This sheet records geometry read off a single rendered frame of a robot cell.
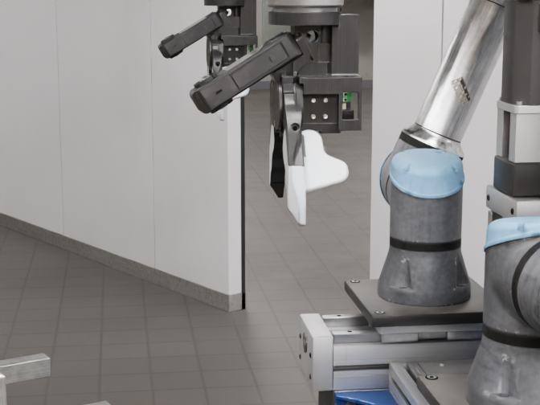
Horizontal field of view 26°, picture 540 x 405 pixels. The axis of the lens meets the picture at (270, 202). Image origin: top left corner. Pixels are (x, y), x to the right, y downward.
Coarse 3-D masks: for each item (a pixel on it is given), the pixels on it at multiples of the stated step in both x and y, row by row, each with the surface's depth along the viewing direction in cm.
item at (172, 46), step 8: (208, 16) 194; (216, 16) 194; (192, 24) 197; (200, 24) 194; (208, 24) 194; (216, 24) 194; (184, 32) 193; (192, 32) 193; (200, 32) 194; (208, 32) 194; (168, 40) 194; (176, 40) 193; (184, 40) 194; (192, 40) 194; (160, 48) 194; (168, 48) 193; (176, 48) 193; (184, 48) 194; (168, 56) 194
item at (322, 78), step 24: (288, 24) 111; (312, 24) 111; (336, 24) 112; (312, 48) 113; (336, 48) 113; (288, 72) 114; (312, 72) 114; (336, 72) 114; (312, 96) 113; (336, 96) 114; (360, 96) 113; (312, 120) 114; (336, 120) 114; (360, 120) 113
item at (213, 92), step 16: (288, 32) 112; (256, 48) 115; (272, 48) 112; (288, 48) 112; (240, 64) 112; (256, 64) 112; (272, 64) 112; (208, 80) 112; (224, 80) 112; (240, 80) 112; (256, 80) 112; (192, 96) 112; (208, 96) 112; (224, 96) 112; (208, 112) 112
